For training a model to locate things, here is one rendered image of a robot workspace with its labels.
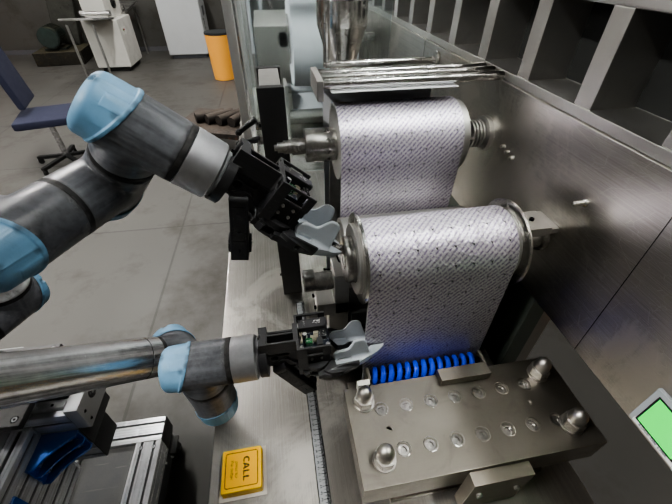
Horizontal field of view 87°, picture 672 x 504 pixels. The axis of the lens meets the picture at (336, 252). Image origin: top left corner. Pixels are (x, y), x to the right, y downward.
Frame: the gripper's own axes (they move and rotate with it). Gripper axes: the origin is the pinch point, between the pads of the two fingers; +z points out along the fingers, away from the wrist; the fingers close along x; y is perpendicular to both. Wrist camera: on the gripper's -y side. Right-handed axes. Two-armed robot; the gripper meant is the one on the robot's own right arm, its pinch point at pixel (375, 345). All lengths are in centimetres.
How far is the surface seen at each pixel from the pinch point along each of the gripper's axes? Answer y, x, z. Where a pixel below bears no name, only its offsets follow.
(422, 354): -4.8, -0.2, 9.5
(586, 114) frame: 36.0, 8.6, 30.5
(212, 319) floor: -109, 106, -61
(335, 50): 32, 73, 5
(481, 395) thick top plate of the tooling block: -6.4, -9.1, 17.5
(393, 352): -2.6, -0.3, 3.6
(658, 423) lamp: 9.2, -23.1, 29.4
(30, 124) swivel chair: -62, 309, -221
